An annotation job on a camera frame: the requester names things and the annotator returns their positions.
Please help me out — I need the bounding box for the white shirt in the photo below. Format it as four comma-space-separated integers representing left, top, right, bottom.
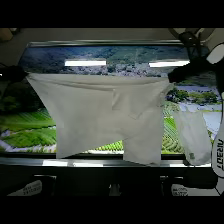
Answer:
25, 72, 175, 167

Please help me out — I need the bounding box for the white garment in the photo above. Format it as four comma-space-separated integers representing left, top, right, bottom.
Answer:
172, 110, 213, 167

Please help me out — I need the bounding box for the silver frame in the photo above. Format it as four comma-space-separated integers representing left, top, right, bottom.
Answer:
0, 155, 219, 197

